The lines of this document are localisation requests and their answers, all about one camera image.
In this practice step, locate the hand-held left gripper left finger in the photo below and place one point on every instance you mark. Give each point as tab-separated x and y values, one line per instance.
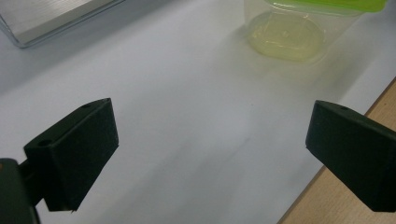
77	155

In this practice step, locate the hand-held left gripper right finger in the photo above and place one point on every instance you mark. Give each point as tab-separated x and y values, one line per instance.
355	155

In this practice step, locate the round green plastic bowl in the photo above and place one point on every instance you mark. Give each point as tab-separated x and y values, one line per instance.
288	34

